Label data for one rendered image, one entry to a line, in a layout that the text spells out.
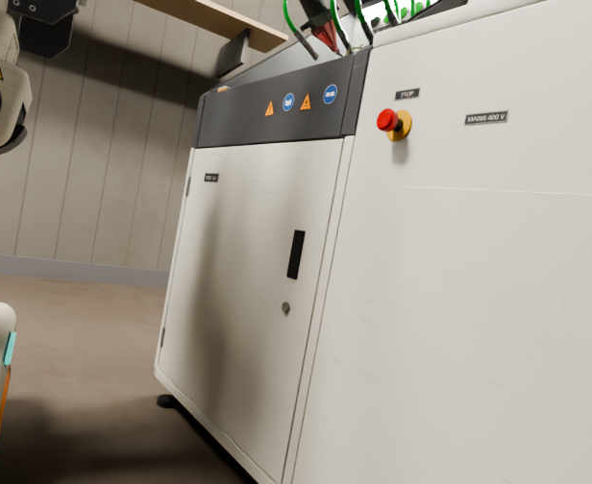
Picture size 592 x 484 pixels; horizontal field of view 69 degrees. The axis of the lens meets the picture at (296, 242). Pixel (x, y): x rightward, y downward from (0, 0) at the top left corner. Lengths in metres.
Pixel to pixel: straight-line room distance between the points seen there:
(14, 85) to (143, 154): 2.34
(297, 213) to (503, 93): 0.44
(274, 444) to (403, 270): 0.46
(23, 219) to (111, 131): 0.79
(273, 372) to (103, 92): 2.62
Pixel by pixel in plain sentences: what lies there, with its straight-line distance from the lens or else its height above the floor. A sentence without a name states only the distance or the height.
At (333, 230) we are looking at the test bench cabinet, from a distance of 0.81.
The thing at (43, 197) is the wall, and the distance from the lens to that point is 3.20.
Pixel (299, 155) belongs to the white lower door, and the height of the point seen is 0.76.
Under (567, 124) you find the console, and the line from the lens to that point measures 0.63.
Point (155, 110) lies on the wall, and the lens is 3.31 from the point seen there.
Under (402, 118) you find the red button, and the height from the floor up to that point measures 0.81.
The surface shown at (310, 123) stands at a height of 0.82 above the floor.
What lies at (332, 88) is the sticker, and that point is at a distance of 0.91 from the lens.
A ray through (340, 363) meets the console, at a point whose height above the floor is 0.38.
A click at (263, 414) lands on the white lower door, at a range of 0.97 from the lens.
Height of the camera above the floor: 0.60
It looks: 2 degrees down
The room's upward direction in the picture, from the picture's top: 10 degrees clockwise
